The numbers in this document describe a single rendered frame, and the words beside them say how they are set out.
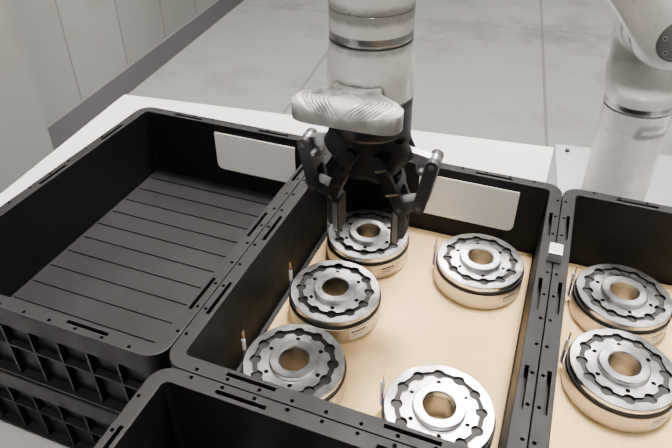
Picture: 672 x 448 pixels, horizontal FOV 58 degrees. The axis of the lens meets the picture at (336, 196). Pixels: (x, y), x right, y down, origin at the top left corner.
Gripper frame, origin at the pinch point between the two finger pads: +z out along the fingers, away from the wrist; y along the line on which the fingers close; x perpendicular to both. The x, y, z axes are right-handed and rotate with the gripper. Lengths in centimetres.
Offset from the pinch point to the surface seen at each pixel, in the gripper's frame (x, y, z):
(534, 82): -265, -6, 99
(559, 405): 4.4, -21.4, 14.1
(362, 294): -0.3, 0.5, 10.6
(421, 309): -3.4, -5.6, 13.9
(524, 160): -63, -13, 27
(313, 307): 3.3, 5.0, 10.8
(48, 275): 6.9, 38.9, 13.4
